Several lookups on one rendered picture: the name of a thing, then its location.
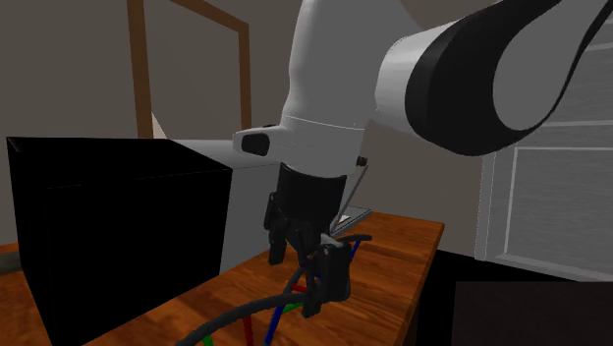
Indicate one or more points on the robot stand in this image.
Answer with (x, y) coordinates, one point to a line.
(527, 316)

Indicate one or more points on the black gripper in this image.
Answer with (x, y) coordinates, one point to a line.
(310, 196)

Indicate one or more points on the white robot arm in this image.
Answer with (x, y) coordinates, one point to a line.
(330, 72)

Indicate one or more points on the light grey cabinet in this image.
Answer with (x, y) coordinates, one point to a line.
(246, 211)

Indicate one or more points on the wooden table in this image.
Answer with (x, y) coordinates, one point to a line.
(388, 273)

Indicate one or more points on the white panel door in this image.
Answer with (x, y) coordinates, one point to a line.
(551, 206)

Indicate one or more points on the grey open laptop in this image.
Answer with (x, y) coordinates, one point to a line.
(353, 215)

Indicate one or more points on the large black box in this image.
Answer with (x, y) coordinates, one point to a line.
(119, 230)

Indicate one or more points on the brown door frame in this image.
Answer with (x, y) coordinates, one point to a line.
(141, 72)

